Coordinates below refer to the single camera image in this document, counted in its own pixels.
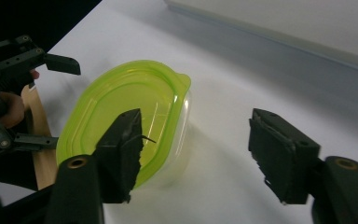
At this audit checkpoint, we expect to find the round green lidded container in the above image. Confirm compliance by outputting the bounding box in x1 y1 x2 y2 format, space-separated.
55 60 192 189

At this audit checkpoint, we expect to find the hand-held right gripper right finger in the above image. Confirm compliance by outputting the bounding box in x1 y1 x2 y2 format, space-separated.
247 107 358 224

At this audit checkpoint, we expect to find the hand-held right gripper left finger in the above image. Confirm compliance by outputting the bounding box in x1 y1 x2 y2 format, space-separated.
45 107 145 224

